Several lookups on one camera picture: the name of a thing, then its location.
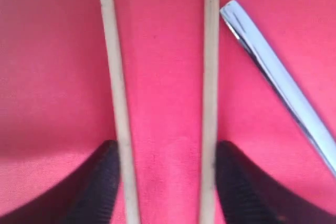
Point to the red tablecloth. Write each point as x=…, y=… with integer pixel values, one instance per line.
x=56, y=107

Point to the silver table knife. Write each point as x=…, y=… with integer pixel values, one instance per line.
x=254, y=43

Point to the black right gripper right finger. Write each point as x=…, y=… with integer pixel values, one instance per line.
x=249, y=195

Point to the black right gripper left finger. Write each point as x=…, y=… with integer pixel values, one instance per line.
x=87, y=195

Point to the wooden chopstick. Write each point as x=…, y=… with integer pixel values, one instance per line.
x=121, y=114
x=209, y=111

